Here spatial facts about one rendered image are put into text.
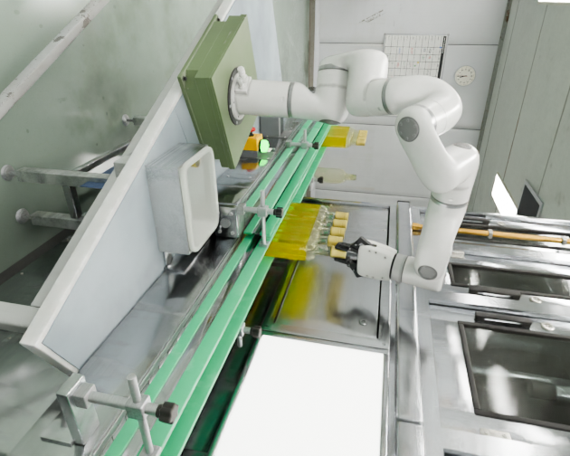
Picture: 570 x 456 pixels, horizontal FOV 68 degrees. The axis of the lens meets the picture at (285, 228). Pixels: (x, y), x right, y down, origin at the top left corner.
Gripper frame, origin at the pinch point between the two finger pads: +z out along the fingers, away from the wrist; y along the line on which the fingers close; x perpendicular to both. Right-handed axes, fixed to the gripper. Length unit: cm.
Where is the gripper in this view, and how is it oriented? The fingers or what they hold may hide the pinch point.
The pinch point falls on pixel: (342, 252)
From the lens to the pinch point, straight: 125.5
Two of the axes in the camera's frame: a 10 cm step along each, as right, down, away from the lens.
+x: -4.8, 4.3, -7.7
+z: -8.8, -2.2, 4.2
